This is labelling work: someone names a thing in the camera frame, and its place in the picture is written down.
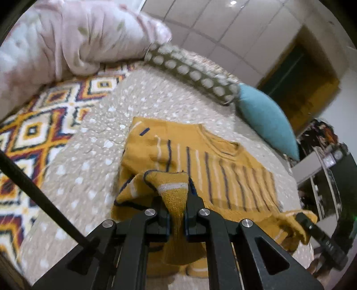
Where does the pink floral quilt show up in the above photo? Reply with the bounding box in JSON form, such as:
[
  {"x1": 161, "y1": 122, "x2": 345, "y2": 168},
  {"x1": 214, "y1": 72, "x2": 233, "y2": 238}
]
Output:
[{"x1": 0, "y1": 0, "x2": 172, "y2": 120}]

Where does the yellow striped sweater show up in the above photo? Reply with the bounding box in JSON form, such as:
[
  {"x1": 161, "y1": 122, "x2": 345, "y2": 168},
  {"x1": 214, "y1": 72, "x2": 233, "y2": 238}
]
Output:
[{"x1": 112, "y1": 116, "x2": 318, "y2": 279}]

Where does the geometric patterned blanket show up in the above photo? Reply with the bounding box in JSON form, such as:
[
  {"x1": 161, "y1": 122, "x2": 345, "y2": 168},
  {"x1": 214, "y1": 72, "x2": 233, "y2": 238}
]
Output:
[{"x1": 0, "y1": 63, "x2": 134, "y2": 268}]

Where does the white wardrobe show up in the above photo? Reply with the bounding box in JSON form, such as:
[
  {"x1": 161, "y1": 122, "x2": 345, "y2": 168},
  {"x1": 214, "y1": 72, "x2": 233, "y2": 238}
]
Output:
[{"x1": 141, "y1": 0, "x2": 307, "y2": 84}]

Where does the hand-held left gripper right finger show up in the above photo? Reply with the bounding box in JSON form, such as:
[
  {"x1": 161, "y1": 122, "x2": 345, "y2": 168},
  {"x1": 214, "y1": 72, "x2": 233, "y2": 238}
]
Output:
[{"x1": 184, "y1": 180, "x2": 327, "y2": 290}]

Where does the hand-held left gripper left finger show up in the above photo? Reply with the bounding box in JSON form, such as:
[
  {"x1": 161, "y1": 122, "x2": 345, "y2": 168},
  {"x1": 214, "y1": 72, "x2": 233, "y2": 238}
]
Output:
[{"x1": 32, "y1": 195, "x2": 171, "y2": 290}]

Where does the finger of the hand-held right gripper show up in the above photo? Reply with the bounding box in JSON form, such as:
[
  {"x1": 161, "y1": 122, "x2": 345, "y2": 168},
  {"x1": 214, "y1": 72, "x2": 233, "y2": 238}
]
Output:
[{"x1": 296, "y1": 212, "x2": 345, "y2": 269}]

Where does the beige dotted bedspread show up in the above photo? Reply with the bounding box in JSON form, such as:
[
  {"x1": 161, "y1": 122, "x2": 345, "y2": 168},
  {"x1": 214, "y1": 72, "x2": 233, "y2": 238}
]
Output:
[{"x1": 17, "y1": 52, "x2": 314, "y2": 290}]

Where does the black cable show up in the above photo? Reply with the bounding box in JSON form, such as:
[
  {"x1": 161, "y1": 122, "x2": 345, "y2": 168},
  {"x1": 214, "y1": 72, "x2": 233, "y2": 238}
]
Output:
[{"x1": 0, "y1": 152, "x2": 94, "y2": 247}]

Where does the cluttered white shelf unit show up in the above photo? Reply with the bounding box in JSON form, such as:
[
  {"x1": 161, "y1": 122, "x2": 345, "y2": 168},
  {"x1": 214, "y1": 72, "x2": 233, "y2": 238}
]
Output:
[{"x1": 290, "y1": 118, "x2": 345, "y2": 224}]

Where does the teal pillow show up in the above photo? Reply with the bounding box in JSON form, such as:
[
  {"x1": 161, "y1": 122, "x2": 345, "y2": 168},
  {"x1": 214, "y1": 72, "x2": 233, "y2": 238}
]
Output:
[{"x1": 236, "y1": 83, "x2": 300, "y2": 162}]

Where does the wooden door frame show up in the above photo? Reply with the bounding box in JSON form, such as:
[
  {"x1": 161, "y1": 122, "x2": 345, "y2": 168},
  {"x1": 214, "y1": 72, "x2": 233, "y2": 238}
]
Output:
[{"x1": 257, "y1": 26, "x2": 349, "y2": 134}]

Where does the polka dot bolster pillow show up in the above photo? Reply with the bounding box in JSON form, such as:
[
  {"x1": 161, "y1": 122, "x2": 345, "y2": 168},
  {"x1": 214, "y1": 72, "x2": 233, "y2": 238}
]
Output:
[{"x1": 143, "y1": 43, "x2": 241, "y2": 106}]

